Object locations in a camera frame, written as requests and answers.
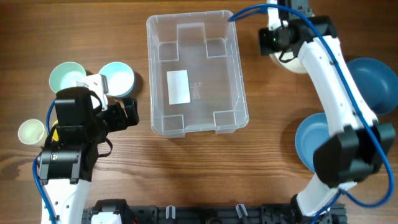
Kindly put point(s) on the yellow cup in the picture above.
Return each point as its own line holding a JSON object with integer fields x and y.
{"x": 55, "y": 134}

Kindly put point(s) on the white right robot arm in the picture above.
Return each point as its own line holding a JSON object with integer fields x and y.
{"x": 358, "y": 143}

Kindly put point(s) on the cream cup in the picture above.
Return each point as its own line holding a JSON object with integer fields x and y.
{"x": 32, "y": 132}

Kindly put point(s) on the light blue small bowl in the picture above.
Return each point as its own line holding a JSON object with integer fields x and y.
{"x": 120, "y": 78}

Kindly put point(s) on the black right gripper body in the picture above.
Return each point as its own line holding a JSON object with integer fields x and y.
{"x": 286, "y": 10}

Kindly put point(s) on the white paper label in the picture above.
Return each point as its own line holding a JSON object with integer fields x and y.
{"x": 178, "y": 87}

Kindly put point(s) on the clear plastic storage container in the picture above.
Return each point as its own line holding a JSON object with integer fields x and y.
{"x": 205, "y": 44}

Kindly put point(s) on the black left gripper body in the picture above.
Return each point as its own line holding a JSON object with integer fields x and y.
{"x": 123, "y": 112}

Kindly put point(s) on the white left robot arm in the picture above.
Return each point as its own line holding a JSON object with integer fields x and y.
{"x": 64, "y": 168}

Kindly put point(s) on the dark blue bowl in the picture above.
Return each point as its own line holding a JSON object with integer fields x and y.
{"x": 377, "y": 83}
{"x": 310, "y": 135}

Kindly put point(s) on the mint green small bowl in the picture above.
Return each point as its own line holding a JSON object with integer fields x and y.
{"x": 66, "y": 75}

